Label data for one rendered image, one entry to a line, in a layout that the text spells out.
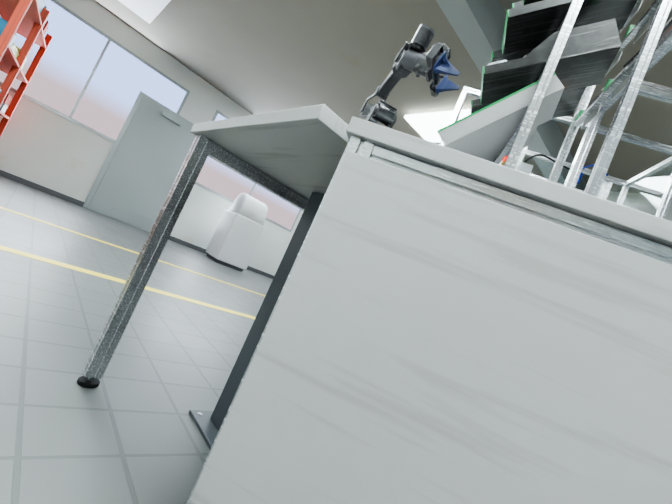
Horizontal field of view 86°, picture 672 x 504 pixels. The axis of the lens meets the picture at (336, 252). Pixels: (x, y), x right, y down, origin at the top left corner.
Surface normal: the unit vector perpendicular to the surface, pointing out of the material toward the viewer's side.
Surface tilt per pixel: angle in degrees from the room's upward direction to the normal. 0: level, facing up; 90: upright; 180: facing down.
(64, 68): 90
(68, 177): 90
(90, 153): 90
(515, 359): 90
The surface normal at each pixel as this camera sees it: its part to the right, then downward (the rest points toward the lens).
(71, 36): 0.62, 0.21
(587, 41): -0.33, -0.22
